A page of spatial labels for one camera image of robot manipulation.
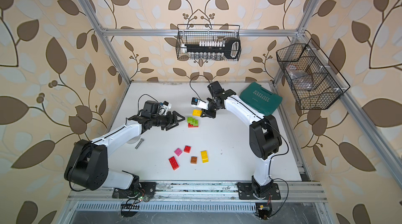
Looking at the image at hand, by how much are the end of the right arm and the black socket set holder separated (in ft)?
0.72

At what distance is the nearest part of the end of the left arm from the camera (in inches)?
25.9

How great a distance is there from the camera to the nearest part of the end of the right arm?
2.18 ft
